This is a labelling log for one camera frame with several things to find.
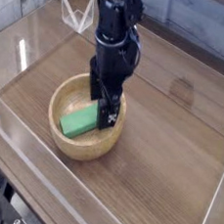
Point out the clear acrylic tray wall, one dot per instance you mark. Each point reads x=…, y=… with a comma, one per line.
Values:
x=44, y=183

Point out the black metal table frame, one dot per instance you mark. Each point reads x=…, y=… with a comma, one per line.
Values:
x=14, y=210

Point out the wooden bowl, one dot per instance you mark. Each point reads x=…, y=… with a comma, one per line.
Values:
x=70, y=96

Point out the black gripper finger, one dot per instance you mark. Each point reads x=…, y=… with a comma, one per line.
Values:
x=108, y=110
x=94, y=86

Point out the green rectangular block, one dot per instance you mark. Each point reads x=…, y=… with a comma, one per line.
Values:
x=79, y=122

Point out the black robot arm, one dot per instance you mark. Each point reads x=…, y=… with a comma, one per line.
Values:
x=116, y=17

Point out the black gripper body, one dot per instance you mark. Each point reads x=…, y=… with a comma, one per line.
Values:
x=114, y=61

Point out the clear acrylic corner bracket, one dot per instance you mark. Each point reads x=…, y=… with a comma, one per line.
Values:
x=78, y=20

